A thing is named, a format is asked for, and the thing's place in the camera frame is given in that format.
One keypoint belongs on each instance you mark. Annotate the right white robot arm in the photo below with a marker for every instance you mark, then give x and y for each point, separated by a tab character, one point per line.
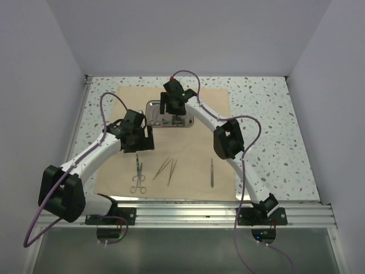
228	141

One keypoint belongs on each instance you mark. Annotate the steel scalpel handle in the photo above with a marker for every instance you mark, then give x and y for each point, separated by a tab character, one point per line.
211	173

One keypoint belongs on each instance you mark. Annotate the steel tweezers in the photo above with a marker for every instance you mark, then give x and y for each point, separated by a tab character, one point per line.
173	165
164	164

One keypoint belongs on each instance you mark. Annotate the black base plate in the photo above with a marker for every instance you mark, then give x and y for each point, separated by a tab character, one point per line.
115	216
249	216

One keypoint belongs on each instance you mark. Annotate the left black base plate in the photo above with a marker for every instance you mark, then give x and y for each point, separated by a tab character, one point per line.
115	216

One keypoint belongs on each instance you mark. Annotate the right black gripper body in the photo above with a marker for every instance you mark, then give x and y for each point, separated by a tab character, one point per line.
171	108

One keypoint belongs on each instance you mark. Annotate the steel surgical scissors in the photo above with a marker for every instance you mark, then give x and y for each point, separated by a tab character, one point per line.
139	177

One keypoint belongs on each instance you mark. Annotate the steel ring-handled clamp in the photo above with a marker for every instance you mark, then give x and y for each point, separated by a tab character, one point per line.
162	123

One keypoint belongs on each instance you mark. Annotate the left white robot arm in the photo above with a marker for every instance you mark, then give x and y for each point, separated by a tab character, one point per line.
65	191

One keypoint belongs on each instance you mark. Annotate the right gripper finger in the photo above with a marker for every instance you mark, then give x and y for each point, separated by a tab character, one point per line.
164	99
178	120

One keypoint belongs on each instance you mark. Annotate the stainless steel instrument tray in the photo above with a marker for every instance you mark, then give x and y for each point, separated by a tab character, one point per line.
152	113

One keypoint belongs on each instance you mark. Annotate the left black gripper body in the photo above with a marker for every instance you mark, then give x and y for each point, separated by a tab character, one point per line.
137	144

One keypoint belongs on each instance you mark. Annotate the beige surgical wrap cloth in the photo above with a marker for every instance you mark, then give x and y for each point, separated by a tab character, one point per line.
192	147

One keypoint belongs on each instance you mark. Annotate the aluminium mounting rail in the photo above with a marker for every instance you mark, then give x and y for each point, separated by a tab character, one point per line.
173	214

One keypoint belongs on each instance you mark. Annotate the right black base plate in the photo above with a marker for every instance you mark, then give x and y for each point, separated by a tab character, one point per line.
249	216

